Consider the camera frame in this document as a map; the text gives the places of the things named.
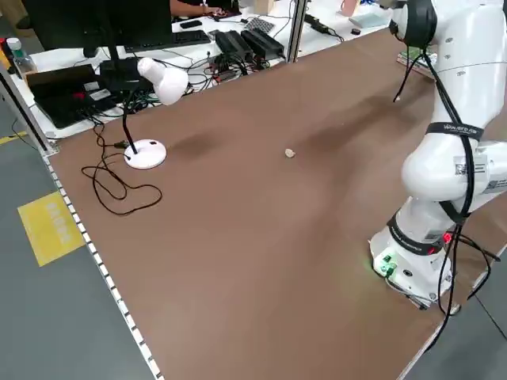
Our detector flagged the black arm base cables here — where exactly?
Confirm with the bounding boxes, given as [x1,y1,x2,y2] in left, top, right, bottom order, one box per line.
[435,225,507,353]

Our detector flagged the white slotted cable duct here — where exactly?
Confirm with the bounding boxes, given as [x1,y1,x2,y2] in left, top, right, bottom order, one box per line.
[42,153,164,380]

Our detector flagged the black finned power supply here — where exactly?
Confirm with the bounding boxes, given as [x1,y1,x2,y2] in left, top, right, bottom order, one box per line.
[240,28,286,59]
[213,30,254,61]

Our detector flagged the yellow floor sticker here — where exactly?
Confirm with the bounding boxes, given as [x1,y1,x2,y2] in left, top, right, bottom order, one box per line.
[17,191,86,268]

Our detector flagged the black flat device with labels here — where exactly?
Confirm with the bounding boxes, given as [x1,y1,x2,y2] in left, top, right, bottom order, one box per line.
[25,63,124,130]

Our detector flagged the grey perforated plate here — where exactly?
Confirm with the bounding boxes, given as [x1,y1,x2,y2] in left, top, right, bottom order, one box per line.
[242,16,276,35]

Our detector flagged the light blue pad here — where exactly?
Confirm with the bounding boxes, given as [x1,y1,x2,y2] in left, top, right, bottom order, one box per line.
[348,8,392,30]

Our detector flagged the person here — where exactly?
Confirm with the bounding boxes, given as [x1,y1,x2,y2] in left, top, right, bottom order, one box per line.
[169,0,242,20]

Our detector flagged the USB hub with cables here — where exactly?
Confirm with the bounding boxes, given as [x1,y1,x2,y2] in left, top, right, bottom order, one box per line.
[204,51,273,83]

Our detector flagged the black keyboard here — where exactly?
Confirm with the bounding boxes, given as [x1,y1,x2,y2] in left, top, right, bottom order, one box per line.
[124,29,212,55]

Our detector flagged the green cover book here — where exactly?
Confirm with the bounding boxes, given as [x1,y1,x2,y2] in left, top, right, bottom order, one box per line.
[397,45,439,76]

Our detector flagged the clear bottle with white cap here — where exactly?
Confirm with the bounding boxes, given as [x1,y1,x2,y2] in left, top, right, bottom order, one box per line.
[5,37,36,76]

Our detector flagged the white desk lamp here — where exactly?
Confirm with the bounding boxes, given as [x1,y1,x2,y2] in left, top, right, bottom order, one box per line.
[121,57,190,170]

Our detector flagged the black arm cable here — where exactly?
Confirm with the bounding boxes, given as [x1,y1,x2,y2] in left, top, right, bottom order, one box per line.
[391,37,476,234]

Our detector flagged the black computer monitor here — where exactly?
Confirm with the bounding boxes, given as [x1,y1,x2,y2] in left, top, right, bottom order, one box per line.
[22,0,173,92]

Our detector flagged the slanted aluminium frame post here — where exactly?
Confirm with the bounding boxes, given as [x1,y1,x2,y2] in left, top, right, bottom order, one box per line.
[0,63,60,156]

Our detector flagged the black lamp cable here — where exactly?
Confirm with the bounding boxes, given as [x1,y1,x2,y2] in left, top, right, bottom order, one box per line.
[81,123,163,217]

